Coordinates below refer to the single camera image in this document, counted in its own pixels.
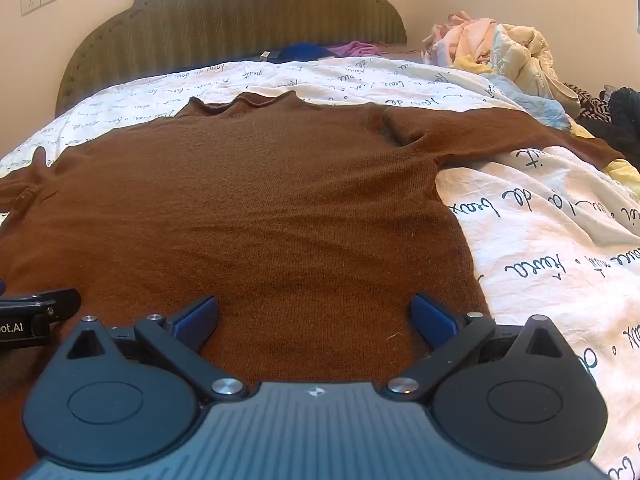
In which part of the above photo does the pink clothes pile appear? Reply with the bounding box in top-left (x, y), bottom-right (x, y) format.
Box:
top-left (422, 10), bottom-right (507, 67)

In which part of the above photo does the green ribbed headboard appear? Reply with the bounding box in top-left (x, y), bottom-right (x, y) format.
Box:
top-left (55, 0), bottom-right (408, 116)

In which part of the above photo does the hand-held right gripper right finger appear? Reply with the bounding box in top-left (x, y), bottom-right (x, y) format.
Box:
top-left (386, 292), bottom-right (573, 403)

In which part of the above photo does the dark clothing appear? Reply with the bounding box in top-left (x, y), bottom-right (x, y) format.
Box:
top-left (580, 87), bottom-right (640, 167)

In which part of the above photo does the white script-printed blanket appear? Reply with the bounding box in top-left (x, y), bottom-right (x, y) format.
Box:
top-left (0, 57), bottom-right (640, 480)

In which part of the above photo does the blue cloth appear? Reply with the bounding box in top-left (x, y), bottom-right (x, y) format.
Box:
top-left (260, 42), bottom-right (342, 65)

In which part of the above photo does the purple cloth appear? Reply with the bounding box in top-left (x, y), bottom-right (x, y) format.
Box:
top-left (327, 40), bottom-right (384, 59)

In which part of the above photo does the black zigzag patterned cloth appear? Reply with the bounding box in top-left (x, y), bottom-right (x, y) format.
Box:
top-left (564, 82), bottom-right (612, 122)

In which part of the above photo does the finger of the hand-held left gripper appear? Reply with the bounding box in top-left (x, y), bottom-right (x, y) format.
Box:
top-left (0, 287), bottom-right (82, 322)

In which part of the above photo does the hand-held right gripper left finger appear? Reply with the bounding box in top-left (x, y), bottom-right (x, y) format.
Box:
top-left (65, 295), bottom-right (249, 403)

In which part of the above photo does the light blue quilt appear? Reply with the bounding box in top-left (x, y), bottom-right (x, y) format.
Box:
top-left (480, 72), bottom-right (574, 132)

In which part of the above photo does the brown knit sweater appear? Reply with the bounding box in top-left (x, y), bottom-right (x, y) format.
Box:
top-left (0, 91), bottom-right (626, 480)

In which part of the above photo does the cream quilted jacket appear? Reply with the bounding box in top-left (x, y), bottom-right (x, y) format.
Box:
top-left (489, 22), bottom-right (582, 113)

